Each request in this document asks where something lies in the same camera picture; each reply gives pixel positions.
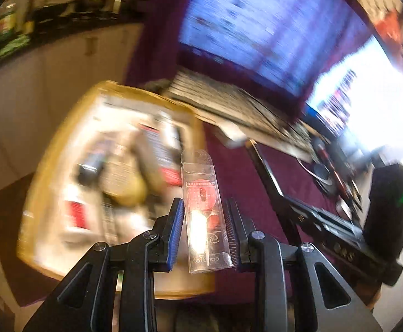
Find clear red blister pack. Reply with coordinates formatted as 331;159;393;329
180;148;233;274

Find white bottle red label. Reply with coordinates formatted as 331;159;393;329
61;196;97;243

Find maroon table cloth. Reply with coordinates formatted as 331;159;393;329
192;122;337;304

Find yellow cap jar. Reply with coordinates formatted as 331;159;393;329
100;158;148;207

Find yellow taped white tray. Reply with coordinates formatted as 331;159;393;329
17;81;205;280

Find red white medicine box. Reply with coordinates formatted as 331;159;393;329
139;124;182;187

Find black microphone stand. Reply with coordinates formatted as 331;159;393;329
312;163;337;196

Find white charger block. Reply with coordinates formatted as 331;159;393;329
217;121;248;148

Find white keyboard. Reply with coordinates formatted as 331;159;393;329
166;69;315;163

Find red microphone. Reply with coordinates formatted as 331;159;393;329
313;138;351;194

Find smartphone on holder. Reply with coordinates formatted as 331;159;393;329
320;70;357;136

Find lower kitchen cabinets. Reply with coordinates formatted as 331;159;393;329
0;23;143;190

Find cloth covered monitor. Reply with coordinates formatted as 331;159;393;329
124;0;375;118

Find green rag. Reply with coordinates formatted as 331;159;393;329
0;35;31;58

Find steel pot with lid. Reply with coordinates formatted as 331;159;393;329
74;0;107;14

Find large oil jar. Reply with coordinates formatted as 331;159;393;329
0;0;16;44

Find white cable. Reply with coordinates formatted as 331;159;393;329
296;158;334;188

